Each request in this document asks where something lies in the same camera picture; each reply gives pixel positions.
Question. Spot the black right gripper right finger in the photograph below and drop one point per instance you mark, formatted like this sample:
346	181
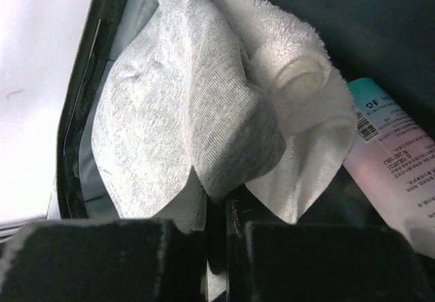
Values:
269	260

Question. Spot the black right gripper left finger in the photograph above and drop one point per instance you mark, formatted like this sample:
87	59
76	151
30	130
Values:
118	260

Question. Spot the grey garment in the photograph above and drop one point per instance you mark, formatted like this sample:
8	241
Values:
181	114

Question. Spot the pink and teal kids suitcase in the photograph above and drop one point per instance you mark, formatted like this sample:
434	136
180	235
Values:
388	41

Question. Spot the white terry towel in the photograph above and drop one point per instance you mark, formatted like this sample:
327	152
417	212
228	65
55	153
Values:
312	102

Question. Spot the pink and teal lotion tube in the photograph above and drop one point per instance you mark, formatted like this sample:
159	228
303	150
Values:
392	161

